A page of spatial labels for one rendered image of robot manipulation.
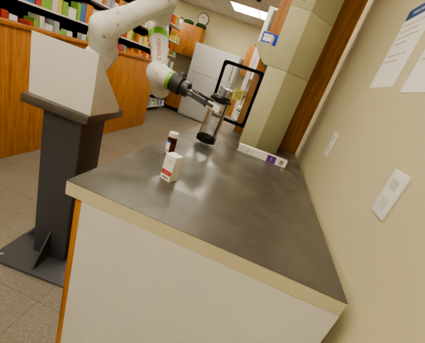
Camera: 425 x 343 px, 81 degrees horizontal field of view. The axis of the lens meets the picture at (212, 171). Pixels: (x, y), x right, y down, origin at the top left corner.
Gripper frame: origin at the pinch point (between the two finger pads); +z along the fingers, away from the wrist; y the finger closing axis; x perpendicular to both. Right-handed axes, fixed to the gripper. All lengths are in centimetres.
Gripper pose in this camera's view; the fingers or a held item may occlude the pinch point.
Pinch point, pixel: (217, 107)
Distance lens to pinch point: 125.8
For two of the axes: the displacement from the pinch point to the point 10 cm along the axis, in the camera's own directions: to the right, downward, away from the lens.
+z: 8.6, 5.1, -0.5
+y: 2.2, -2.9, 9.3
